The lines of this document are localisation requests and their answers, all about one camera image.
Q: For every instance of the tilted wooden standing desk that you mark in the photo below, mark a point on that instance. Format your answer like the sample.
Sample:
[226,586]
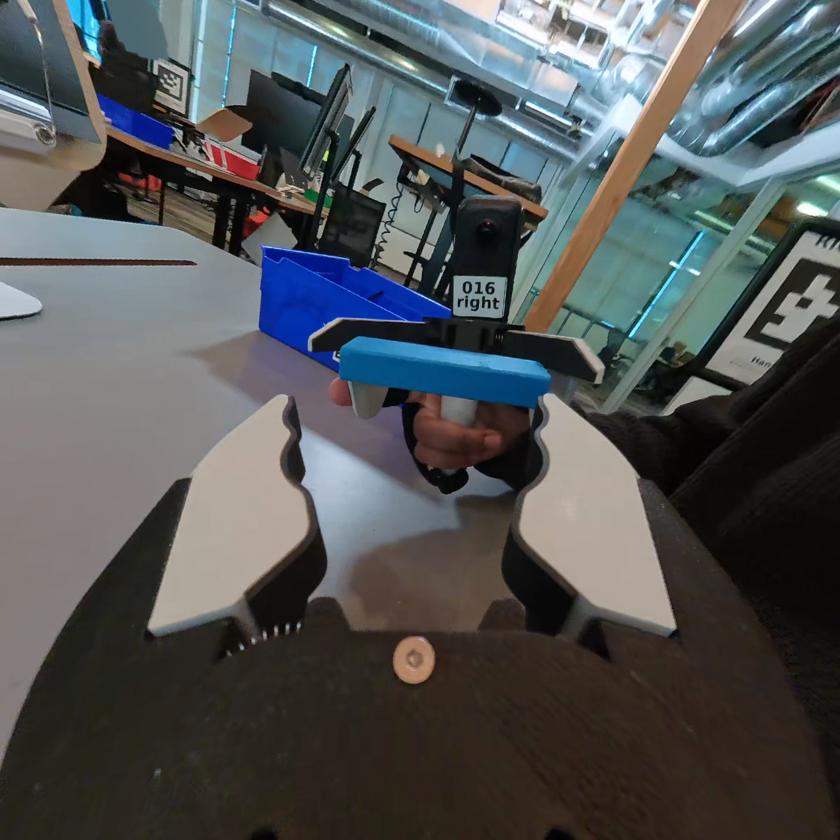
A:
[472,170]

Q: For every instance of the framed marker poster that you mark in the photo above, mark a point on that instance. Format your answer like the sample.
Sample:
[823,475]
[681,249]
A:
[787,308]

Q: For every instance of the blue plastic bin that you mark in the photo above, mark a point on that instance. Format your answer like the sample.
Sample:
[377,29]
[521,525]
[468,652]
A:
[134,121]

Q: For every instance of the person's black sweater torso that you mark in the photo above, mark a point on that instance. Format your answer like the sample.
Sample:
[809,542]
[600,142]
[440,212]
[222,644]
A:
[774,525]

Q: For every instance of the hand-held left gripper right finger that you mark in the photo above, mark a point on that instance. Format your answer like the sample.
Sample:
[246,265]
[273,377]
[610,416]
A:
[590,525]

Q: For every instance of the black monitor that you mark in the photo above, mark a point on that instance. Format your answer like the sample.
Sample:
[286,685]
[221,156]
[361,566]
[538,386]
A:
[282,118]

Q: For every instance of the silver ventilation ducts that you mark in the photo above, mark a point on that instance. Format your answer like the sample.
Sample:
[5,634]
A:
[722,79]

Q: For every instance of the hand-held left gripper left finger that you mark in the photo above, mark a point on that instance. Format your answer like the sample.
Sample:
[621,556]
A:
[243,525]

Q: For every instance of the person's right hand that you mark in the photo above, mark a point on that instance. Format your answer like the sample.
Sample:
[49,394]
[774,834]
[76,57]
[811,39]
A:
[459,446]

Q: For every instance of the blue bin with marker sticker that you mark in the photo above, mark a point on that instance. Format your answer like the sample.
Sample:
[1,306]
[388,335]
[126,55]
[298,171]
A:
[295,308]

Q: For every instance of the blue foam block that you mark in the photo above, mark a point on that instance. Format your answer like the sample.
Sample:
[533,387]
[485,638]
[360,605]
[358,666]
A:
[446,374]

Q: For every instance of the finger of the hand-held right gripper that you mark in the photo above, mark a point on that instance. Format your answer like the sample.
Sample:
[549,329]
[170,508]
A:
[558,346]
[367,329]

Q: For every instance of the long wooden desk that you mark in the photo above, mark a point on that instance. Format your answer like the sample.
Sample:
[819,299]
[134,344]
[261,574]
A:
[197,167]

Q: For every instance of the black mesh office chair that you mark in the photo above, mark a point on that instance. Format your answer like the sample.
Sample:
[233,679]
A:
[351,229]

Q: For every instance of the wooden beam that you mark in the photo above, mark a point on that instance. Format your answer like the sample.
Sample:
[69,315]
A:
[630,164]

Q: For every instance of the red box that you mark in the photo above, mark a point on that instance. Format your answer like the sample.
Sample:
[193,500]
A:
[233,161]

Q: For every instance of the person's right forearm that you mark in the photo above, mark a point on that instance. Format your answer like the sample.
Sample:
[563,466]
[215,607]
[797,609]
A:
[656,446]

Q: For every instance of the marker tag on stand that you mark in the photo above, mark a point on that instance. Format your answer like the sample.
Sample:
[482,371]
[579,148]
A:
[172,82]

